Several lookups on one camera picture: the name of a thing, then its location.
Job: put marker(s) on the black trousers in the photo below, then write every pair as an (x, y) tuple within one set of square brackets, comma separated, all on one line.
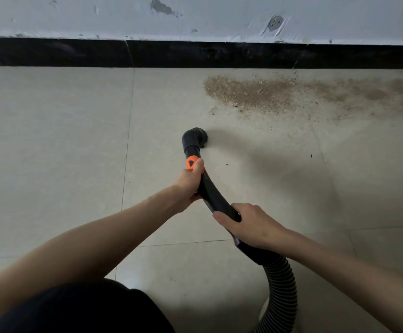
[(83, 308)]

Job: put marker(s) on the brown dirt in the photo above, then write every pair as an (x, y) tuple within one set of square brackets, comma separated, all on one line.
[(253, 93)]

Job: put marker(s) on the person's left hand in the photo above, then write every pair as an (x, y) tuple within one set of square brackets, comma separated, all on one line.
[(187, 187)]

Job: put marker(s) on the black baseboard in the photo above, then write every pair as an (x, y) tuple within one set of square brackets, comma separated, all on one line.
[(187, 54)]

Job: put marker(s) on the person's right forearm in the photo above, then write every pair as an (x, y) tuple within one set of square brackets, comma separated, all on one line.
[(354, 277)]

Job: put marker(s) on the person's right hand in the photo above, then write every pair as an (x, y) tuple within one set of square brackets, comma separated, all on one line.
[(257, 228)]

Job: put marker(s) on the person's left forearm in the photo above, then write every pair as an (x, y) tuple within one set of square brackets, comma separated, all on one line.
[(76, 249)]

